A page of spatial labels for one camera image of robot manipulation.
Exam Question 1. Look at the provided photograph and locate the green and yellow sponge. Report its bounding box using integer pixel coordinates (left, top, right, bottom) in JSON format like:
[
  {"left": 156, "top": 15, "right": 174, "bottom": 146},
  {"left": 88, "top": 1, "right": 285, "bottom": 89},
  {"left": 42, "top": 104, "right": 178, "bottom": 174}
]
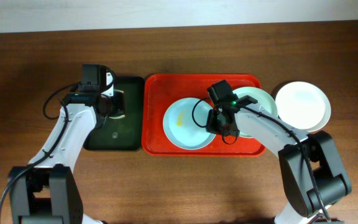
[{"left": 109, "top": 114, "right": 125, "bottom": 119}]

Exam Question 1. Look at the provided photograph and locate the pale green plate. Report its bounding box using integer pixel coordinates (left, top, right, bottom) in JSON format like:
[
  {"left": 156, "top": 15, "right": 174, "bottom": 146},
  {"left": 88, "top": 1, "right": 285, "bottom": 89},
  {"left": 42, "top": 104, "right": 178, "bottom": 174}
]
[{"left": 232, "top": 86, "right": 278, "bottom": 118}]

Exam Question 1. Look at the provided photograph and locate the light blue plate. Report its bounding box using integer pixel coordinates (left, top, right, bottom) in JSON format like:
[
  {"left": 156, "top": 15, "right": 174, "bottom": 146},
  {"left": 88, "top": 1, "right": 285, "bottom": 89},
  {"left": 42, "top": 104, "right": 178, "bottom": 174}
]
[{"left": 163, "top": 98, "right": 216, "bottom": 151}]

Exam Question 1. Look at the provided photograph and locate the white plate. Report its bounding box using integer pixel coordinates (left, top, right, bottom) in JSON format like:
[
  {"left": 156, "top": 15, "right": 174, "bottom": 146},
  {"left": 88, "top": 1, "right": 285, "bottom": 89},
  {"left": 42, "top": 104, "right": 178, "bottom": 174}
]
[{"left": 275, "top": 82, "right": 331, "bottom": 132}]

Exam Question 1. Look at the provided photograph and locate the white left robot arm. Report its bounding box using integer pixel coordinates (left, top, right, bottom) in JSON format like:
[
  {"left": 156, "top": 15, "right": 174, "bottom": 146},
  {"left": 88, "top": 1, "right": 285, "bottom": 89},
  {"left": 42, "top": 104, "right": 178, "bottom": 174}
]
[{"left": 4, "top": 91, "right": 125, "bottom": 224}]

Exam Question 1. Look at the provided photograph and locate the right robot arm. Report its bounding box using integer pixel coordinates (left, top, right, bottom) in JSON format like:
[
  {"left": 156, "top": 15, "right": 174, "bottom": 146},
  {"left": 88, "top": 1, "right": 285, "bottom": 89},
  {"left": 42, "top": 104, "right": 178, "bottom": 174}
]
[{"left": 206, "top": 95, "right": 352, "bottom": 223}]

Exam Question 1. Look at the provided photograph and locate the black water tray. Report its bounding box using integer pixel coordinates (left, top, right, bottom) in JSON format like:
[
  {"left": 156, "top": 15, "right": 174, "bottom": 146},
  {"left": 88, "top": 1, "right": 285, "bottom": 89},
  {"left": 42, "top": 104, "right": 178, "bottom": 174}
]
[{"left": 83, "top": 77, "right": 145, "bottom": 151}]

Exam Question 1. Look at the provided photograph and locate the red serving tray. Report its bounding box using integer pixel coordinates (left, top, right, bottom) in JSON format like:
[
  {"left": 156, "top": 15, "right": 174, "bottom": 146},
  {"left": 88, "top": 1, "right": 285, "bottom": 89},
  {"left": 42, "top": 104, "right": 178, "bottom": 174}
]
[{"left": 141, "top": 73, "right": 265, "bottom": 157}]

